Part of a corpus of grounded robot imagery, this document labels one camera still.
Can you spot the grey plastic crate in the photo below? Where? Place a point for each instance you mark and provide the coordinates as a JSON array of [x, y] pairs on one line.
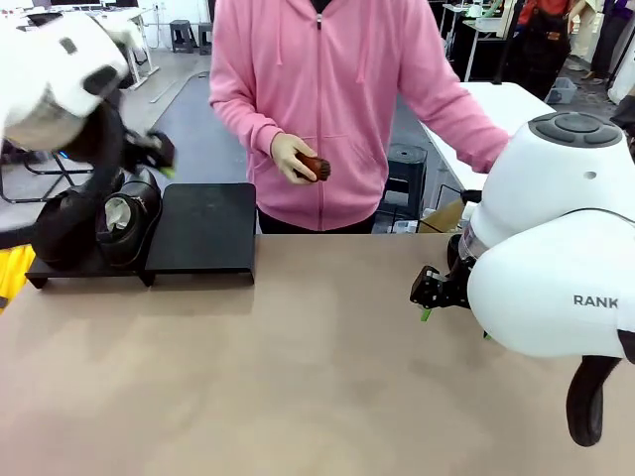
[[561, 91]]

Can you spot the black leather buckle shoe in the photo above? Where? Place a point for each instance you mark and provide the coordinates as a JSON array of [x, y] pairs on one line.
[[59, 238], [141, 203]]

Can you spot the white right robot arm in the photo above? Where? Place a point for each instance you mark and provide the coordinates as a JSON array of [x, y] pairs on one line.
[[546, 223]]

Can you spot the person in pink hoodie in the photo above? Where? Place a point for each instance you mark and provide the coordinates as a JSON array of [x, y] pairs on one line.
[[337, 89]]

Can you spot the black pole stand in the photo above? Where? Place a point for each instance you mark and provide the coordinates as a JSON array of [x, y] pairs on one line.
[[503, 44]]

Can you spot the background person black apron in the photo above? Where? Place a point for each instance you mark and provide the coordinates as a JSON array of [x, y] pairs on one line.
[[546, 44]]

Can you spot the person's left forearm pink sleeve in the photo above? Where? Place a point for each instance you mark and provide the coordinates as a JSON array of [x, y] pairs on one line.
[[461, 134]]

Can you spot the brown wooden shoe brush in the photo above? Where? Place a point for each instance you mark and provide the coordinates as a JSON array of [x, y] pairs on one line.
[[317, 168]]

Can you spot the background person purple top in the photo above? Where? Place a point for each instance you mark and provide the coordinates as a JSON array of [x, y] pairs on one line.
[[607, 39]]

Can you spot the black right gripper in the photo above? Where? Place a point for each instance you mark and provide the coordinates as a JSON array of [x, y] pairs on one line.
[[455, 290]]

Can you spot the small white desk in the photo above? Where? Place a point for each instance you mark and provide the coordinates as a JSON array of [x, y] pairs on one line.
[[483, 27]]

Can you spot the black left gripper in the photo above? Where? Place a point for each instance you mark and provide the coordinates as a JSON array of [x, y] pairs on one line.
[[151, 151]]

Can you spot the dark grey stool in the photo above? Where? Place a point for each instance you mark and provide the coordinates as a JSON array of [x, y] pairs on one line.
[[182, 35], [206, 37]]

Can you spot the large white table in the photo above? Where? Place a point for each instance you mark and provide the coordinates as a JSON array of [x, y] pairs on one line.
[[501, 96]]

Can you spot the black sled base chair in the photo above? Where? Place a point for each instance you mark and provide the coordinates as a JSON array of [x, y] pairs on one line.
[[49, 171]]

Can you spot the person's right forearm pink sleeve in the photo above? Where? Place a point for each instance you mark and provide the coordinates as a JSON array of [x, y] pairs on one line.
[[243, 119]]

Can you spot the yellow and grey jacket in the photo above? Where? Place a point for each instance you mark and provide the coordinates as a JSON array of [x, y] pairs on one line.
[[12, 277]]

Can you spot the person's right hand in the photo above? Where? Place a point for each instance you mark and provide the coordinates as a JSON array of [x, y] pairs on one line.
[[288, 156]]

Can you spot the seated person dark clothes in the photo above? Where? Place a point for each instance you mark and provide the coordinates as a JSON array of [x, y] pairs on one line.
[[625, 111]]

